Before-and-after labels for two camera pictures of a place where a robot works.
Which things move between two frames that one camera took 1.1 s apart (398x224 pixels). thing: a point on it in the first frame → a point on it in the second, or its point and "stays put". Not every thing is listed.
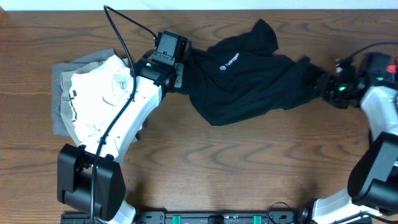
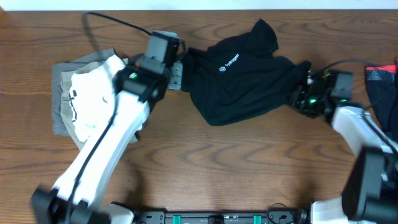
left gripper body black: [179, 75] stays put
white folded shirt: [95, 92] stays put
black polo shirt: [239, 78] stays put
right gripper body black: [338, 93] → [308, 103]
